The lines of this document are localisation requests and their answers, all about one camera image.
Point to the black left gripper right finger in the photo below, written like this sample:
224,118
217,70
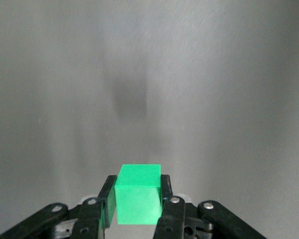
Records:
172,214

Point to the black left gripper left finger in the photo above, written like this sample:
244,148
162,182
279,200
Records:
89,214

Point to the small green cube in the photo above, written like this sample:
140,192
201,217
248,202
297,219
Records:
138,194

